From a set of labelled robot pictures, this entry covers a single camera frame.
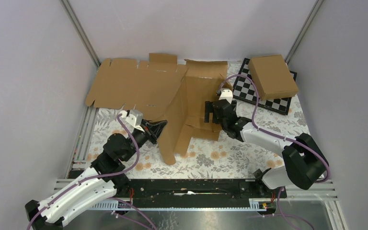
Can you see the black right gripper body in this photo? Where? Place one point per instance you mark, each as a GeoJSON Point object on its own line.
{"type": "Point", "coordinates": [224, 124]}

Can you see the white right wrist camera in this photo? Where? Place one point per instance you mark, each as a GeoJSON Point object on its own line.
{"type": "Point", "coordinates": [226, 94]}

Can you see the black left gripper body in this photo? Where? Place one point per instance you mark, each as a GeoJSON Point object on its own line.
{"type": "Point", "coordinates": [141, 138]}

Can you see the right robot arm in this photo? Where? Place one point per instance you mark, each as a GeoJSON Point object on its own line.
{"type": "Point", "coordinates": [304, 163]}

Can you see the floral patterned table mat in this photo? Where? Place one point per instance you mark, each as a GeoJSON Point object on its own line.
{"type": "Point", "coordinates": [224, 158]}

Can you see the closed brown cardboard box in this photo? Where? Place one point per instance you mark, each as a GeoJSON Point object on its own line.
{"type": "Point", "coordinates": [272, 77]}

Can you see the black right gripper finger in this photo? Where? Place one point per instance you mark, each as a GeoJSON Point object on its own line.
{"type": "Point", "coordinates": [208, 117]}
{"type": "Point", "coordinates": [209, 106]}

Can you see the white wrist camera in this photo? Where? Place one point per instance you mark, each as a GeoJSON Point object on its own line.
{"type": "Point", "coordinates": [133, 117]}
{"type": "Point", "coordinates": [226, 94]}

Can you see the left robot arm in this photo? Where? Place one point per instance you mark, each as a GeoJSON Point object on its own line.
{"type": "Point", "coordinates": [104, 178]}

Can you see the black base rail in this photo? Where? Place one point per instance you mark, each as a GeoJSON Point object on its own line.
{"type": "Point", "coordinates": [197, 193]}

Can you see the flat cardboard sheet stack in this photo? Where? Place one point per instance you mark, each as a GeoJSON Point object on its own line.
{"type": "Point", "coordinates": [148, 86]}

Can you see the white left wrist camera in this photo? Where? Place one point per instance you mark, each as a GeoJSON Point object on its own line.
{"type": "Point", "coordinates": [133, 117]}

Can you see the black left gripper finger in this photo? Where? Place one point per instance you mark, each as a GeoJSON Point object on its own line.
{"type": "Point", "coordinates": [156, 124]}
{"type": "Point", "coordinates": [155, 132]}

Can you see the black white chessboard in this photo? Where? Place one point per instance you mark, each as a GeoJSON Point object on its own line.
{"type": "Point", "coordinates": [244, 91]}

